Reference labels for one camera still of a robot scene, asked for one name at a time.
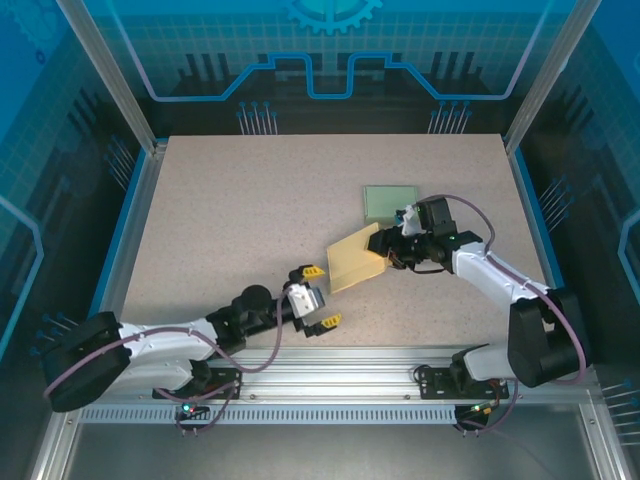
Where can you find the yellow paper box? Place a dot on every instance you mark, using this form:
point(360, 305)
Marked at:
point(350, 260)

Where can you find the green paper box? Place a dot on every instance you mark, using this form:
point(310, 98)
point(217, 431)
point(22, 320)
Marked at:
point(390, 200)

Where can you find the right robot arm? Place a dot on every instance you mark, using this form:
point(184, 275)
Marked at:
point(485, 272)

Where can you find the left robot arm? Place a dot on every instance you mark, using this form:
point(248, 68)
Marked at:
point(165, 337)

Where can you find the grey metal shelf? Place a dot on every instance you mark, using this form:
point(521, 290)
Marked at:
point(325, 455)

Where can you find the blue printed side panel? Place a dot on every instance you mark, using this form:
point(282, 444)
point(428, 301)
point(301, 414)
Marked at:
point(40, 150)
point(600, 150)

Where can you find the blue printed backdrop panel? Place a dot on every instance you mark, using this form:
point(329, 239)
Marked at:
point(325, 30)

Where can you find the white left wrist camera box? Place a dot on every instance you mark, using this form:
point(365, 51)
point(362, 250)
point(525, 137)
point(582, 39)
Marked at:
point(305, 300)

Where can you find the aluminium frame rail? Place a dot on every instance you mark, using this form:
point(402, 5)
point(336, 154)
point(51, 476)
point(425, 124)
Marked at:
point(325, 380)

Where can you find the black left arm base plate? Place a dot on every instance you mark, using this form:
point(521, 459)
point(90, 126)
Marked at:
point(225, 375)

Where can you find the blue side rail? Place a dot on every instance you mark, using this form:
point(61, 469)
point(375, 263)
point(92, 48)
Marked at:
point(546, 250)

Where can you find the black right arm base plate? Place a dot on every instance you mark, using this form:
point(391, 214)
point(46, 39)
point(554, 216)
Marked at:
point(430, 385)

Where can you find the aluminium side rail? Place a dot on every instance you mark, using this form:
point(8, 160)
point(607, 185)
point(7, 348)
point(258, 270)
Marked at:
point(127, 250)

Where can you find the aluminium frame post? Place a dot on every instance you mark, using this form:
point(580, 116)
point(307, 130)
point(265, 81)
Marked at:
point(114, 75)
point(549, 75)

